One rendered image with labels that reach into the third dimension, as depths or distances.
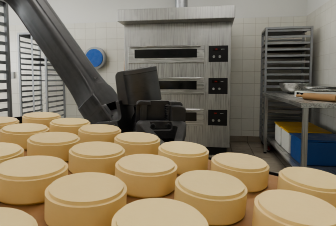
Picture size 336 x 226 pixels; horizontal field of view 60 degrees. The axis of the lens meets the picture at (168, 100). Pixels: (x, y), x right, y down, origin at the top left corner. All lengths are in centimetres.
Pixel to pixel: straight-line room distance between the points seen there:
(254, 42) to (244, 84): 72
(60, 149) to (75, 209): 13
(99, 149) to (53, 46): 34
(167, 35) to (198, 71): 66
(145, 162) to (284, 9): 514
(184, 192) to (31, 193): 10
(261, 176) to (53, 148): 19
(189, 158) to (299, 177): 9
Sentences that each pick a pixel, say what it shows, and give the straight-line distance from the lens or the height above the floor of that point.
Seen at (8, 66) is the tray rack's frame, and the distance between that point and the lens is 318.
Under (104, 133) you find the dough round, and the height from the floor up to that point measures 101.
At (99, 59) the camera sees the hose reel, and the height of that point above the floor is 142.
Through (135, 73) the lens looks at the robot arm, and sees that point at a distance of 47.
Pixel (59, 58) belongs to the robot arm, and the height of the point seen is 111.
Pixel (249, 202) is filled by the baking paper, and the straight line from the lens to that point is 24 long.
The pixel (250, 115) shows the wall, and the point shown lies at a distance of 515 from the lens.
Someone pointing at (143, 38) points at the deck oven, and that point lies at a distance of 423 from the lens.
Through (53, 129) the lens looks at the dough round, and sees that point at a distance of 38.
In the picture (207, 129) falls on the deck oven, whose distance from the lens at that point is 413.
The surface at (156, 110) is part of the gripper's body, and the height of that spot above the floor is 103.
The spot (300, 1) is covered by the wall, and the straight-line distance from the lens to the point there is 541.
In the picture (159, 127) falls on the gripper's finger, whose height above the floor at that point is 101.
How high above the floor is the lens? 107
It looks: 4 degrees down
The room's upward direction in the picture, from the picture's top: straight up
